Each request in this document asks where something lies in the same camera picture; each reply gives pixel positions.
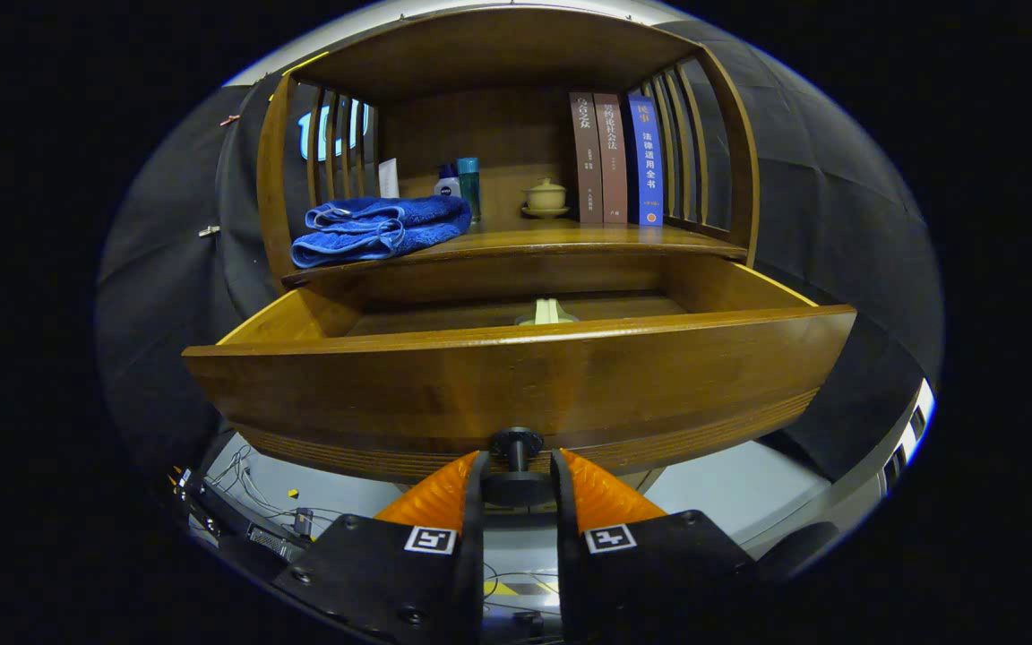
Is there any black drawer knob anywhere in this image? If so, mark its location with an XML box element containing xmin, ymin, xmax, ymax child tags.
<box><xmin>480</xmin><ymin>427</ymin><xmax>557</xmax><ymax>508</ymax></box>

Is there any blue book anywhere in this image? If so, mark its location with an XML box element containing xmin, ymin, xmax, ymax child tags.
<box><xmin>628</xmin><ymin>95</ymin><xmax>665</xmax><ymax>227</ymax></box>

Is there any green soap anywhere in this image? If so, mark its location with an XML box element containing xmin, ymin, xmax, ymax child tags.
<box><xmin>516</xmin><ymin>298</ymin><xmax>580</xmax><ymax>326</ymax></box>

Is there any reddish brown book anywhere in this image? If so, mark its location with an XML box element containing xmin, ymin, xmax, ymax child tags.
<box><xmin>594</xmin><ymin>93</ymin><xmax>629</xmax><ymax>224</ymax></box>

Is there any bundle of floor cables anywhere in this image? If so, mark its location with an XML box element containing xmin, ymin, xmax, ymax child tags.
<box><xmin>208</xmin><ymin>446</ymin><xmax>347</xmax><ymax>538</ymax></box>

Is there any brown wooden cabinet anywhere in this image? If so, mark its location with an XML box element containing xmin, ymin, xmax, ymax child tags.
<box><xmin>256</xmin><ymin>7</ymin><xmax>761</xmax><ymax>293</ymax></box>

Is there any clear teal bottle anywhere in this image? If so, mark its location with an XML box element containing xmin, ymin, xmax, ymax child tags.
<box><xmin>457</xmin><ymin>158</ymin><xmax>482</xmax><ymax>222</ymax></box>

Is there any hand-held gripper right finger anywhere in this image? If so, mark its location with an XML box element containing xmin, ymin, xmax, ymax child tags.
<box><xmin>552</xmin><ymin>448</ymin><xmax>759</xmax><ymax>645</ymax></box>

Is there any dark brown book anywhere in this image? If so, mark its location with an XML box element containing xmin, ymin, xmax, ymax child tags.
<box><xmin>570</xmin><ymin>91</ymin><xmax>604</xmax><ymax>224</ymax></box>

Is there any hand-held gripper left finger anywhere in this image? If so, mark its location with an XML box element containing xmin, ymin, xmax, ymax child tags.
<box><xmin>274</xmin><ymin>450</ymin><xmax>488</xmax><ymax>645</ymax></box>

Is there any brown wooden countertop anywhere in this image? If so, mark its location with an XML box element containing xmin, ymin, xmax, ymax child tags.
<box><xmin>283</xmin><ymin>219</ymin><xmax>745</xmax><ymax>286</ymax></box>

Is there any beige lidded teacup with saucer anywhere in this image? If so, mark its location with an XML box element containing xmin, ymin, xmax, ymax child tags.
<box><xmin>521</xmin><ymin>177</ymin><xmax>571</xmax><ymax>219</ymax></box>

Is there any blue folded towel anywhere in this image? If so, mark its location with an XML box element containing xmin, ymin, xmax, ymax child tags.
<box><xmin>290</xmin><ymin>195</ymin><xmax>472</xmax><ymax>270</ymax></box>

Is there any black power strip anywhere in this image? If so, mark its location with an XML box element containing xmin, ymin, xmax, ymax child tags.
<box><xmin>245</xmin><ymin>523</ymin><xmax>304</xmax><ymax>562</ymax></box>

